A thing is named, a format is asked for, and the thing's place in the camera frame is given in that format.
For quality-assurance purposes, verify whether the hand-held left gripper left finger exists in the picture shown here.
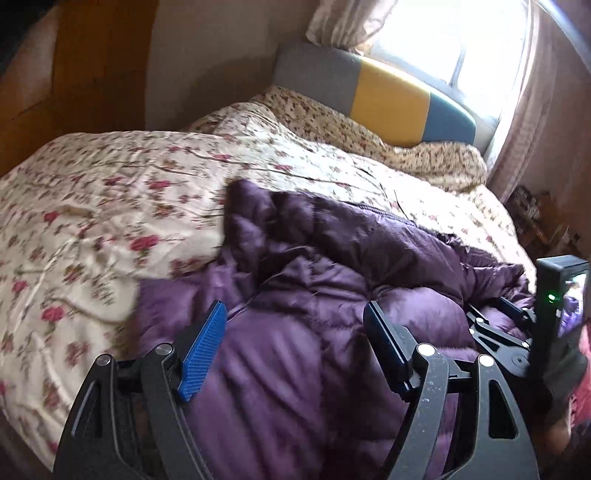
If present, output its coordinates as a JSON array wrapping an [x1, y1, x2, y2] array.
[[53, 300, 229, 480]]

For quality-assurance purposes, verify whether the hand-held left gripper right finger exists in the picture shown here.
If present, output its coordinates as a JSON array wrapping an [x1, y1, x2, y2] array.
[[363, 301, 541, 480]]

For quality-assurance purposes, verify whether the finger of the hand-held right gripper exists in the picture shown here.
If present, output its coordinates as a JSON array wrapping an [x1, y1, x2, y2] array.
[[465, 307, 533, 371], [496, 296, 539, 328]]

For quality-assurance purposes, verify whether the purple puffer jacket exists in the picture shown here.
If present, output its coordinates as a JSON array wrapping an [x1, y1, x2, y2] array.
[[135, 179, 539, 480]]

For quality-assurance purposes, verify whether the pink cloth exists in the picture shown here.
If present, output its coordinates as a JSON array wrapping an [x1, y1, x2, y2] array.
[[569, 318, 591, 418]]

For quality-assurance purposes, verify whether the cluttered wooden desk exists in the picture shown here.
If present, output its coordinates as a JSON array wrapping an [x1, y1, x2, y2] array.
[[510, 185, 583, 261]]

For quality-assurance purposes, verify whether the small-flower print bedding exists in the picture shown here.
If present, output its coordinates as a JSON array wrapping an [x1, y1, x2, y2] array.
[[185, 84, 489, 193]]

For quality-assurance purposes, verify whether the floral quilt bed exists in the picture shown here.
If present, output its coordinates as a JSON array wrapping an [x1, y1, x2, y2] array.
[[0, 102, 536, 472]]

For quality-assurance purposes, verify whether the long floral curtain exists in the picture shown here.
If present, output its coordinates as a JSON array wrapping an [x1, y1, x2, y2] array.
[[487, 25, 575, 205]]

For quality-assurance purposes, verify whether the grey yellow teal headboard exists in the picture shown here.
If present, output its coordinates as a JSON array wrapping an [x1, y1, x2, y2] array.
[[271, 43, 478, 149]]

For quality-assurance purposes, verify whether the window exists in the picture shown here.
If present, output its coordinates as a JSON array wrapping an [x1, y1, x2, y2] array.
[[367, 0, 534, 121]]

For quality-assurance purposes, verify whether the wooden wardrobe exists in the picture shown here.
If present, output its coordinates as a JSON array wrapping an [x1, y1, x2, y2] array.
[[0, 0, 158, 178]]

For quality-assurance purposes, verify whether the short floral curtain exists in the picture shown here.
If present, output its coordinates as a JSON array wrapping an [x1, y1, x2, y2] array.
[[306, 0, 399, 52]]

